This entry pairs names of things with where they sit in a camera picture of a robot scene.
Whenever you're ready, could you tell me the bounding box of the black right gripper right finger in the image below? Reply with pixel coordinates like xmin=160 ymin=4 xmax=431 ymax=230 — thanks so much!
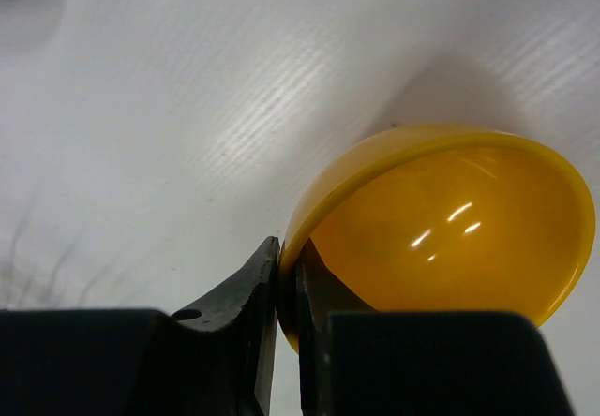
xmin=295 ymin=262 xmax=573 ymax=415

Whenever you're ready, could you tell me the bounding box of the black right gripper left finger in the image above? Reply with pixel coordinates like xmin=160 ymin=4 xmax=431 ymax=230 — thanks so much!
xmin=1 ymin=237 xmax=279 ymax=415

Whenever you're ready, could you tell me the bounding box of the yellow orange bowl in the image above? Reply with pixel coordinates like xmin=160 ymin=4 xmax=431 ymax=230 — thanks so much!
xmin=277 ymin=124 xmax=596 ymax=346

